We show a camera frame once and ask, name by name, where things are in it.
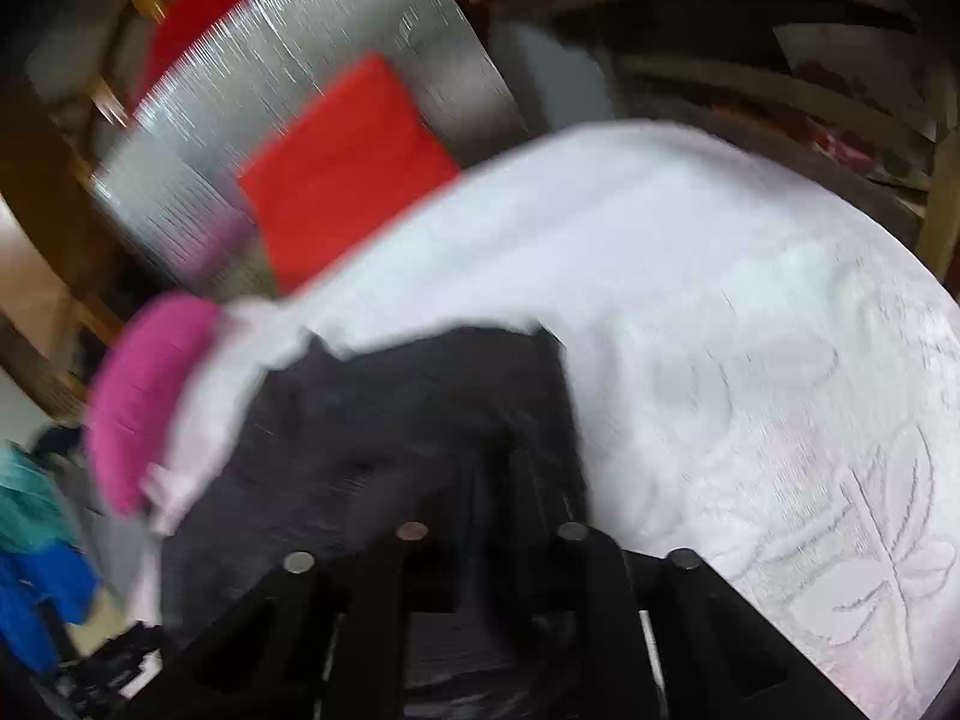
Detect grey coat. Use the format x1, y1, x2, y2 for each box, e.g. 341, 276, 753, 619
64, 457, 162, 616

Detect blue jacket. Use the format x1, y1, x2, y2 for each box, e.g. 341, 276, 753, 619
0, 540, 102, 676

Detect wooden pillar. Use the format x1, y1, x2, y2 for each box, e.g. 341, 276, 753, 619
0, 75, 113, 421

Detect red pillow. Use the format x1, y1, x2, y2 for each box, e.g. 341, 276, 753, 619
236, 52, 462, 297

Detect black puffer jacket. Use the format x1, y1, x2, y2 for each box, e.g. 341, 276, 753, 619
135, 324, 593, 720

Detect wooden stair railing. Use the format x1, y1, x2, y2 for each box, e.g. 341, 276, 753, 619
75, 0, 173, 136

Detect teal jacket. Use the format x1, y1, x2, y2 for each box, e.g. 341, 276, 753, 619
0, 442, 76, 548

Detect silver foil insulation mat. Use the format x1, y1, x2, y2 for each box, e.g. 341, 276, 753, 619
90, 0, 530, 293

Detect white fleece blanket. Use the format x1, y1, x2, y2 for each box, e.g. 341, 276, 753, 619
142, 120, 960, 720

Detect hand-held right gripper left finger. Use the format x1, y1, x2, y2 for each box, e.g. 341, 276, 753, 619
169, 465, 492, 720

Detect pink pillow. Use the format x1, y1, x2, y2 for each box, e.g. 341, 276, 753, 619
84, 292, 226, 518

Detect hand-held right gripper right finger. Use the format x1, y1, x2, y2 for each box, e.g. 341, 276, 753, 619
517, 465, 871, 720

